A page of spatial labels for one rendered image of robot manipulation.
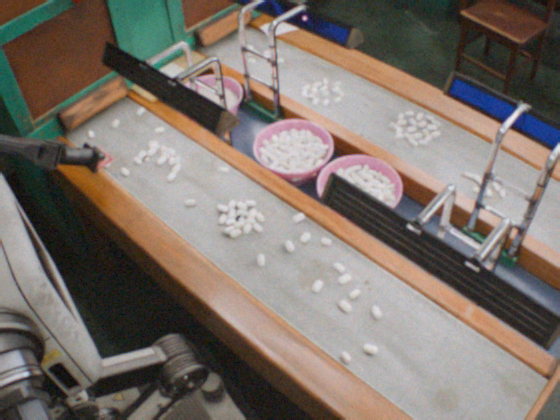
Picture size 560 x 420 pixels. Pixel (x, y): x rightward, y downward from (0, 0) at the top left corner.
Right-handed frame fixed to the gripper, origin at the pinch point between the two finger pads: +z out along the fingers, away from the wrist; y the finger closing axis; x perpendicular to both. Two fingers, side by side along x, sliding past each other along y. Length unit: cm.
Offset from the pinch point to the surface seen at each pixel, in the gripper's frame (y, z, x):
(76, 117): 34.6, 4.7, -1.3
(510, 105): -93, 45, -66
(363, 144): -50, 57, -34
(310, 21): -20, 43, -65
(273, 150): -28, 42, -20
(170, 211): -23.0, 10.8, 6.5
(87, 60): 40.9, 5.2, -22.1
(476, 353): -121, 30, -6
